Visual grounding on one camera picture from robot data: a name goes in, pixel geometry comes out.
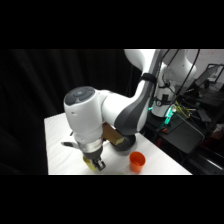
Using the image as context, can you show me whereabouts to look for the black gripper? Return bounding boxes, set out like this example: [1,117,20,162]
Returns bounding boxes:
[83,149,107,172]

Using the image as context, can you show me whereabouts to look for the black bowl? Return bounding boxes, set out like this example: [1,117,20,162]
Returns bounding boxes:
[113,133,137,152]

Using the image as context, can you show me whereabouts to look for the orange plastic cup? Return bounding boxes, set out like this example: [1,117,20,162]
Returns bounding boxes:
[129,151,147,174]

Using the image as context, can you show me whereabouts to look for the brown block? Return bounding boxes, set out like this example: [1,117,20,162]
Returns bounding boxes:
[101,122,126,147]

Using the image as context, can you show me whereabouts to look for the small green light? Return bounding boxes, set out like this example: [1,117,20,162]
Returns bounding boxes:
[163,105,177,125]

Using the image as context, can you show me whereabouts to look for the black robot stand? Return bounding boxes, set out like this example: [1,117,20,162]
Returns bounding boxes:
[142,108,209,159]

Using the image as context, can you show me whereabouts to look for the black curtain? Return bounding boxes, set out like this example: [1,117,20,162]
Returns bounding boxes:
[0,49,143,175]

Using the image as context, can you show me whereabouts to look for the dark monitor screen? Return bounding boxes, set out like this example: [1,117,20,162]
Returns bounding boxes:
[194,63,224,93]

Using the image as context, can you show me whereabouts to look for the black cable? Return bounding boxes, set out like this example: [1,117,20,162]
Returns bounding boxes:
[159,49,202,101]

